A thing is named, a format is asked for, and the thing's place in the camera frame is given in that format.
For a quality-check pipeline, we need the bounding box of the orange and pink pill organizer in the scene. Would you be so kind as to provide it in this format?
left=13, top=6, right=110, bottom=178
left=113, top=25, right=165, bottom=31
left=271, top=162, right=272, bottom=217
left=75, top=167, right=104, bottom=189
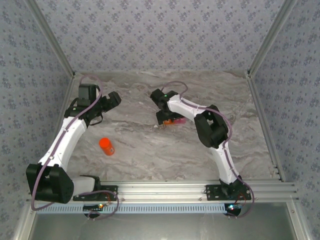
left=163, top=117, right=186, bottom=126

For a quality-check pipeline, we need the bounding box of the orange pill bottle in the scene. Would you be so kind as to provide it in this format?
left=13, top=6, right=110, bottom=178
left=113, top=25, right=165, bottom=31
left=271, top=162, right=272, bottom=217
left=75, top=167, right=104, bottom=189
left=98, top=137, right=116, bottom=156

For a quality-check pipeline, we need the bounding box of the small circuit board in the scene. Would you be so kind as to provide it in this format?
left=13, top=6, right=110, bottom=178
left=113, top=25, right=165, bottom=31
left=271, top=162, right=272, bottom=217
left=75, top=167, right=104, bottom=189
left=224, top=203, right=244, bottom=216
left=83, top=203, right=105, bottom=211

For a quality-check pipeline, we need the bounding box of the grey metal shelf panel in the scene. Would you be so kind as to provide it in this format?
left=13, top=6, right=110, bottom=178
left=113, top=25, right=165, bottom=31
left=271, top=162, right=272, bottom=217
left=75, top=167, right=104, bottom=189
left=14, top=202, right=311, bottom=240

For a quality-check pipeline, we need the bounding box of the aluminium table side rail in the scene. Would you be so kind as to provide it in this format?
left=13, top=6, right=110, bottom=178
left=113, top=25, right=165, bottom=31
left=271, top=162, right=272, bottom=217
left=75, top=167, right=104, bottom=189
left=37, top=73, right=77, bottom=185
left=246, top=72, right=287, bottom=183

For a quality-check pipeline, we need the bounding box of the aluminium frame post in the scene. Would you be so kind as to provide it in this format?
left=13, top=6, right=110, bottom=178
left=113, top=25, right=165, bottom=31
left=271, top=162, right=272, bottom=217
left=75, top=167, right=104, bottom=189
left=246, top=0, right=299, bottom=78
left=24, top=0, right=76, bottom=78

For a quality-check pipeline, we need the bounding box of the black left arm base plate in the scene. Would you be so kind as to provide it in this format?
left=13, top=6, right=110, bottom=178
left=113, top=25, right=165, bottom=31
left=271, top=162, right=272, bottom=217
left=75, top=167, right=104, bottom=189
left=72, top=184, right=119, bottom=202

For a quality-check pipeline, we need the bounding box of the aluminium mounting rail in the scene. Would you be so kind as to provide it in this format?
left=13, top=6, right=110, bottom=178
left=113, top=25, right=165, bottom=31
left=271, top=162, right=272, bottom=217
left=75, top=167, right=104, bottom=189
left=26, top=181, right=300, bottom=203

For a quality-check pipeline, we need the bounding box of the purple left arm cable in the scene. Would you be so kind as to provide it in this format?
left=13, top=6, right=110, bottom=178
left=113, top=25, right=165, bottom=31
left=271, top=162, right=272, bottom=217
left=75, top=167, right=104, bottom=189
left=29, top=74, right=120, bottom=221

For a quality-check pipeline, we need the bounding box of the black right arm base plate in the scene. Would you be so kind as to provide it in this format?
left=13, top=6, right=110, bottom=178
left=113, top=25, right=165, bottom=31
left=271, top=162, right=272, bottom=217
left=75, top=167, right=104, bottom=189
left=205, top=184, right=252, bottom=202

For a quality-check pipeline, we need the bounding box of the grey slotted cable duct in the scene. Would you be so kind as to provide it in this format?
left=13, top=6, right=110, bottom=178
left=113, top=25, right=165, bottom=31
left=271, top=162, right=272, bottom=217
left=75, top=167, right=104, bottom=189
left=36, top=202, right=228, bottom=215

